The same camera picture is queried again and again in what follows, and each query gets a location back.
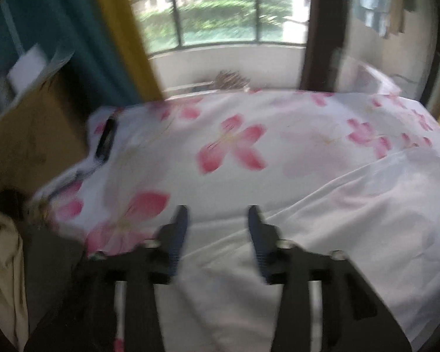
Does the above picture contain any beige pillow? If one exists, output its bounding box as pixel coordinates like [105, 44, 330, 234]
[0, 209, 31, 349]

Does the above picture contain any brown dried plant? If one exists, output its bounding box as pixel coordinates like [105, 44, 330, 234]
[212, 70, 251, 91]

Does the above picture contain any white garment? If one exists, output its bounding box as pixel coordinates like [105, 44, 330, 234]
[158, 150, 440, 352]

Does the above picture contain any black phone on bed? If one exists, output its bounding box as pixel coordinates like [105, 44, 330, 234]
[95, 117, 119, 163]

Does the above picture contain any balcony railing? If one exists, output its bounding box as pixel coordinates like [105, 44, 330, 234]
[132, 0, 310, 51]

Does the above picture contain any teal curtain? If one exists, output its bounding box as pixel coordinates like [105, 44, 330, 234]
[0, 0, 143, 125]

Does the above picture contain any black sliding door post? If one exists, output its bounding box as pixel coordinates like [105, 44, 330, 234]
[300, 0, 353, 92]

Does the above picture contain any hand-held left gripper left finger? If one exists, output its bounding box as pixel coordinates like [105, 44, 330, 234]
[24, 204, 189, 352]

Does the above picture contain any floral bed sheet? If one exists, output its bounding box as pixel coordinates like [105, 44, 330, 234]
[33, 88, 440, 261]

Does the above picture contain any black door side frame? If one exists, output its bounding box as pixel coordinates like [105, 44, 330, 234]
[423, 0, 440, 112]

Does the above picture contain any dark grey cloth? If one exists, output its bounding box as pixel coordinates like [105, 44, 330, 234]
[22, 224, 86, 323]

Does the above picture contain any cardboard box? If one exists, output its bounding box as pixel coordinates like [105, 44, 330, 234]
[0, 81, 93, 206]

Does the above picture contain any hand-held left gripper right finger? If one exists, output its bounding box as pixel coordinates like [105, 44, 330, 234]
[247, 204, 413, 352]

